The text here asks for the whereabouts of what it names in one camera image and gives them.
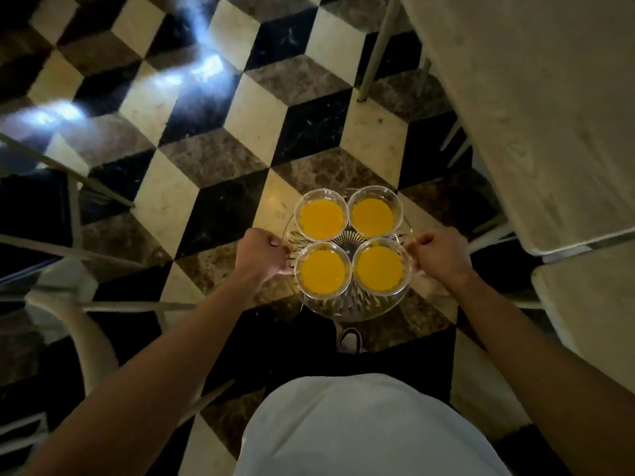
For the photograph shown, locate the person's right hand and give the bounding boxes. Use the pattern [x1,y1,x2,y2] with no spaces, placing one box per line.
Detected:
[404,228,473,288]

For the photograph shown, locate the person's left hand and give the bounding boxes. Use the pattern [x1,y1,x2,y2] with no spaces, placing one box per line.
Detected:
[233,228,295,288]

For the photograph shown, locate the clear glass round tray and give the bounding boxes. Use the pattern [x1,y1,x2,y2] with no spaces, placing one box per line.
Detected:
[284,188,415,323]

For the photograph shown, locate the person's left forearm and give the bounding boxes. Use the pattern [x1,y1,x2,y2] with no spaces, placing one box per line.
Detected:
[25,270,261,476]

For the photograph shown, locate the person's right forearm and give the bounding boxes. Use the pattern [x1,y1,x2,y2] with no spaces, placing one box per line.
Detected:
[446,270,635,476]

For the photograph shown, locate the glass of orange juice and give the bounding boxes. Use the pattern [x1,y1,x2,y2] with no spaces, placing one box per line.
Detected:
[294,242,353,300]
[347,185,404,239]
[352,238,412,297]
[294,188,349,242]

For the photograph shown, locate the white wooden chair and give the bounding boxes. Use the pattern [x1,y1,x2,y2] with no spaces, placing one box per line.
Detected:
[416,44,517,256]
[0,133,236,476]

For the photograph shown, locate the person's black white shoe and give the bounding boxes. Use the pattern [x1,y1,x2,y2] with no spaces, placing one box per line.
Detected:
[337,327,367,354]

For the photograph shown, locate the person's black trousers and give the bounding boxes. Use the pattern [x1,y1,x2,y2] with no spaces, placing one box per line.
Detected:
[203,307,457,407]

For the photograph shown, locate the person's white shirt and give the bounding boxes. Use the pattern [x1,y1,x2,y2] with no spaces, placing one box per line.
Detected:
[233,374,512,476]

